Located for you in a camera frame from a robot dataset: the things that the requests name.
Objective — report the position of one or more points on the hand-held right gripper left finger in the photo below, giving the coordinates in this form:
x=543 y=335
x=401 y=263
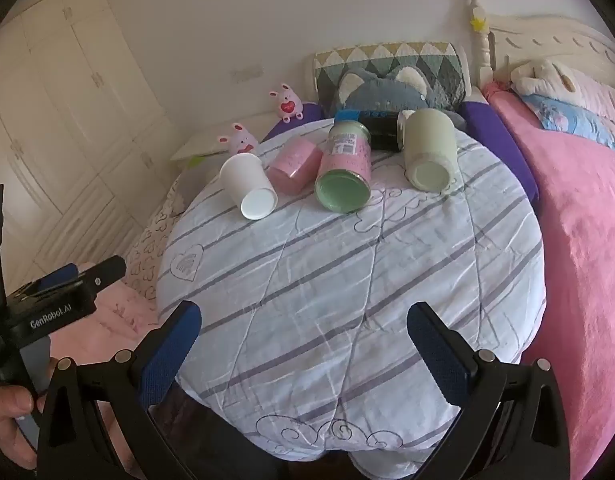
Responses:
x=170 y=357

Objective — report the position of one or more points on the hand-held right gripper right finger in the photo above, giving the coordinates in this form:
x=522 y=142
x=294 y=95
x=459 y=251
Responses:
x=440 y=357

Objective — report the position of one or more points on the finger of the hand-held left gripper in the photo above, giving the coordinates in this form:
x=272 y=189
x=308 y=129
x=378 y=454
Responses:
x=57 y=276
x=106 y=270

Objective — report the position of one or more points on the white paper cup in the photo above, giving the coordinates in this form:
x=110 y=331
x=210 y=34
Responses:
x=247 y=185

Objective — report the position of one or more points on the pale green cup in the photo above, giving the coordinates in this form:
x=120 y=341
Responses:
x=430 y=152

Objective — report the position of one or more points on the pink and green labelled cup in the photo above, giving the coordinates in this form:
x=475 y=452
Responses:
x=343 y=170

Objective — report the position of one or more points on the black cup with blue band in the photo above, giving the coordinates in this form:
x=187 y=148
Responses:
x=382 y=127

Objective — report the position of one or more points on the person's left hand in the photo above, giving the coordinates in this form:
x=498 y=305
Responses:
x=7 y=417

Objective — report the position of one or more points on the pale pink cloth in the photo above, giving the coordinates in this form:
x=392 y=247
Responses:
x=122 y=310

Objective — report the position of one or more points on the heart print sheet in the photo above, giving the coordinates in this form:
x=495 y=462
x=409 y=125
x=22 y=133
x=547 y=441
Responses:
x=150 y=240

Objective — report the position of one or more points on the white striped quilt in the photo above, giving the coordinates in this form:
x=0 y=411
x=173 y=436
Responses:
x=337 y=300

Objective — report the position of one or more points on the cream wardrobe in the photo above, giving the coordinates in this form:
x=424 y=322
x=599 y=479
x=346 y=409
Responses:
x=62 y=125

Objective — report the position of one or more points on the pink fleece blanket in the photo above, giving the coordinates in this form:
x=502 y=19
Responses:
x=582 y=240

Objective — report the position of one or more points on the pink bunny plush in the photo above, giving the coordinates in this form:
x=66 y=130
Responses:
x=287 y=105
x=241 y=141

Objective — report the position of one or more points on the grey cat plush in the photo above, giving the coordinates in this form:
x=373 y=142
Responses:
x=377 y=90

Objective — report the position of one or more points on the blue floral pillow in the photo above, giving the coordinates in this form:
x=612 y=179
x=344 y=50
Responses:
x=572 y=115

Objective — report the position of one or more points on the diamond pattern quilted pillow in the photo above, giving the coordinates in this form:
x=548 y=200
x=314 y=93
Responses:
x=437 y=62

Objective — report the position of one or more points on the white plush dog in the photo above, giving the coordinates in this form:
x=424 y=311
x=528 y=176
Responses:
x=540 y=76

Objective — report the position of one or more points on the cream wooden headboard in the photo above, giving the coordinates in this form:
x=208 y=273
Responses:
x=547 y=40

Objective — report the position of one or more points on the yellow star sticker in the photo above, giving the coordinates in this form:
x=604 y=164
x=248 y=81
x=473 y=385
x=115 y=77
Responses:
x=479 y=23

